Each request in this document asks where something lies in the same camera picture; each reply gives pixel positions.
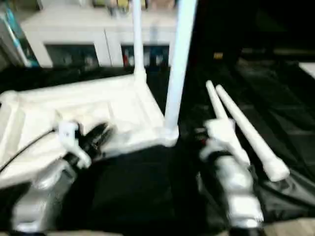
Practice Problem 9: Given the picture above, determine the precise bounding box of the white plastic table top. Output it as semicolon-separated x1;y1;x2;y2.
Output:
0;74;181;190

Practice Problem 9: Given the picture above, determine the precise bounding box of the white plastic table leg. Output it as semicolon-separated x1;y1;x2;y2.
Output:
163;0;198;139
215;84;291;183
130;0;148;85
205;80;251;167

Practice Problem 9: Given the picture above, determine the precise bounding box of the black mat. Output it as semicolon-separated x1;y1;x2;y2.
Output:
0;54;315;234

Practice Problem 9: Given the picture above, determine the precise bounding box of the white cabinet with glass doors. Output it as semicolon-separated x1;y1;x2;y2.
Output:
19;0;179;68

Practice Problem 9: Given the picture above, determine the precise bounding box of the light blue plastic item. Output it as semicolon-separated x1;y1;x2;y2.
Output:
2;9;39;68

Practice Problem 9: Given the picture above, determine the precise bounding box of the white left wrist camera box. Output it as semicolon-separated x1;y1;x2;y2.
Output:
56;121;93;169

